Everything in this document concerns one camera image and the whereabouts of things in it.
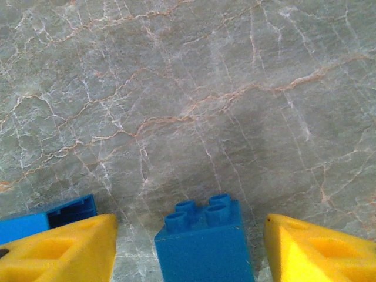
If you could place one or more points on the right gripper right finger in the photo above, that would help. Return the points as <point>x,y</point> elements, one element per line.
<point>323,255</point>

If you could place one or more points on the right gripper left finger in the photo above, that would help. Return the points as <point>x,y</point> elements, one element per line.
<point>58,255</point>

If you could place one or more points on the blue lego brick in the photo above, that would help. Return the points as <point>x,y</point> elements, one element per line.
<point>202,252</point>
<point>23,226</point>

